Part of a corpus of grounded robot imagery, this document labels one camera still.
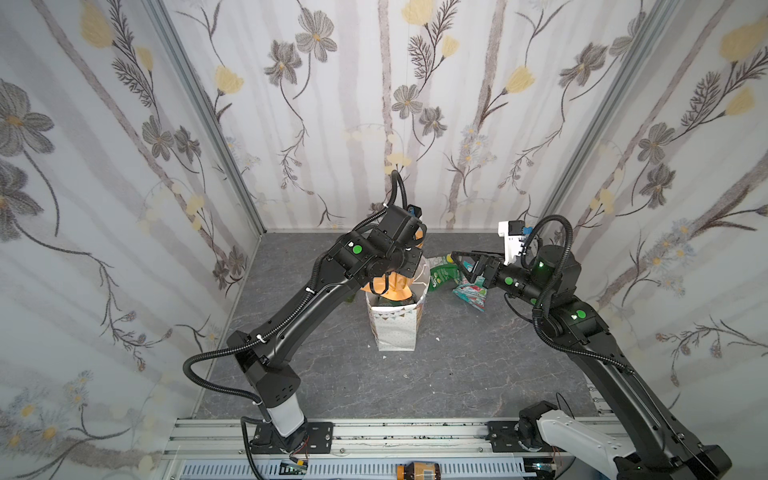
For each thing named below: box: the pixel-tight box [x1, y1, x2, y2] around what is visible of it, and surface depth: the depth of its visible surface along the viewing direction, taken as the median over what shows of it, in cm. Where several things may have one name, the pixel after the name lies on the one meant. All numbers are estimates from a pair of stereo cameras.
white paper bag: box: [366, 257, 431, 351], surface depth 76 cm
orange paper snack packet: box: [360, 272, 413, 301], surface depth 64 cm
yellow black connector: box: [396, 461, 442, 480], surface depth 68 cm
